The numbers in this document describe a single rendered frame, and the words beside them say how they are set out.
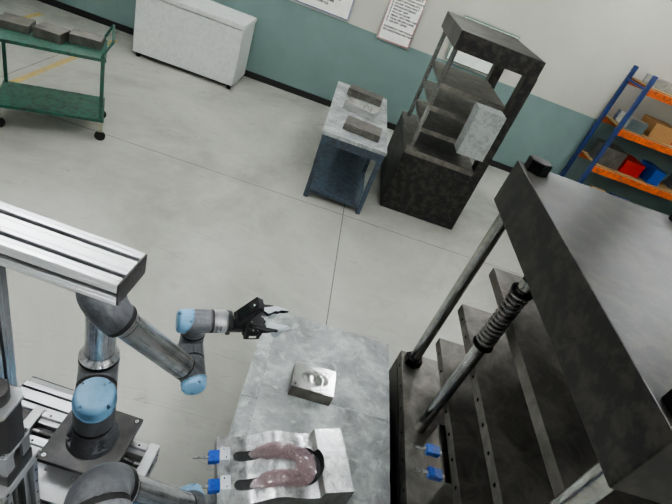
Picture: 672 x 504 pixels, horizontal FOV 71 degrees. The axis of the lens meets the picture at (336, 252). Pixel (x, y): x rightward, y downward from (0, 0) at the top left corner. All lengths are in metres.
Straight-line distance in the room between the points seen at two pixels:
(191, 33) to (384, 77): 2.96
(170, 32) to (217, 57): 0.70
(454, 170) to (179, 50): 4.31
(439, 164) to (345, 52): 3.13
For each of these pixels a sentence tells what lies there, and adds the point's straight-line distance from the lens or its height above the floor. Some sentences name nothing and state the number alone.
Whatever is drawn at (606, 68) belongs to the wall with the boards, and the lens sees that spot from 8.70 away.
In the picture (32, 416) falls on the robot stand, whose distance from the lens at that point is 1.88.
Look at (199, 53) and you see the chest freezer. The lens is 7.54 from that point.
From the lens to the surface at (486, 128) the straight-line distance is 5.16.
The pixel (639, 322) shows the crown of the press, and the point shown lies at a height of 2.00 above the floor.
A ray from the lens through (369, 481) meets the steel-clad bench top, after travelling 2.16.
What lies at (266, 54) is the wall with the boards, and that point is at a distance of 8.16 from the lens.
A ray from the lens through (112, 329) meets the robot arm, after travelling 1.30.
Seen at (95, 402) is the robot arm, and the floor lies 1.26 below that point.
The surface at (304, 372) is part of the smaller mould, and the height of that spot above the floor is 0.87.
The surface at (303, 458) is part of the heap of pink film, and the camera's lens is 1.98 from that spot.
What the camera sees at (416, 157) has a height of 0.72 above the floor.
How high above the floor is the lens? 2.56
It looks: 34 degrees down
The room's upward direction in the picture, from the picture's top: 23 degrees clockwise
